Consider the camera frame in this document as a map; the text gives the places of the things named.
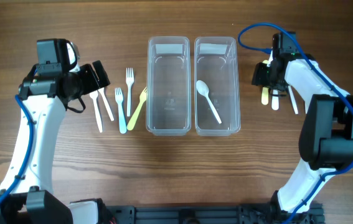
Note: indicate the left clear plastic container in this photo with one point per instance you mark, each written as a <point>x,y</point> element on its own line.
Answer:
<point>168,106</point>

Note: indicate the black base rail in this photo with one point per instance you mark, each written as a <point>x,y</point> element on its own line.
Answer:
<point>257,213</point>

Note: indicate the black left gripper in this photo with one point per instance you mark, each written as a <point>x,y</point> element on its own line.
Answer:
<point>89,78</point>

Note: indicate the clear plastic container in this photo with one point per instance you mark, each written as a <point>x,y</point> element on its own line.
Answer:
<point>168,106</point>
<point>216,64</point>

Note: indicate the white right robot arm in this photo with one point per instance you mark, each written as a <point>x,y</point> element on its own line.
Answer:
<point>326,139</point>

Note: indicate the white plastic fork upper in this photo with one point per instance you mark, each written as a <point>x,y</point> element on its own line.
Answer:
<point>129,82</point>

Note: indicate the light blue plastic fork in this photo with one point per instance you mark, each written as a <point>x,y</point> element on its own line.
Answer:
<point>121,116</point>

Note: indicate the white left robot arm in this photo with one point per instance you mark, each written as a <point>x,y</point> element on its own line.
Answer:
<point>26,191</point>

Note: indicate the white plastic spoon slanted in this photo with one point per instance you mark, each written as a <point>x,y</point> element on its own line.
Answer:
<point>293,101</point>

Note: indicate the white plastic spoon wide handle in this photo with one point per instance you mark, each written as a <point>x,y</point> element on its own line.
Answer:
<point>275,100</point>

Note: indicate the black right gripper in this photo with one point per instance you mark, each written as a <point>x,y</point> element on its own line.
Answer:
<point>259,74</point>

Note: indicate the yellow plastic fork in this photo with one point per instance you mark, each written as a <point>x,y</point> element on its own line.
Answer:
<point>134,118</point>

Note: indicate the yellow plastic spoon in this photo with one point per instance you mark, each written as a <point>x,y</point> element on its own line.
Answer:
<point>265,95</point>

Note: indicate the white plastic fork leftmost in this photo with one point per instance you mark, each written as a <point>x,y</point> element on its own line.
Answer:
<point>94,96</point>

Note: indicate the white plastic fork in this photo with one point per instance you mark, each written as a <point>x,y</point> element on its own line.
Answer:
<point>106,103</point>
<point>94,96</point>
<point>129,82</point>

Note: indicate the white plastic spoon in container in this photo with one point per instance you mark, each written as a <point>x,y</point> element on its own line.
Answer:
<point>203,90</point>

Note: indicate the right clear plastic container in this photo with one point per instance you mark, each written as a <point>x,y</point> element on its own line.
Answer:
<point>216,64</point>

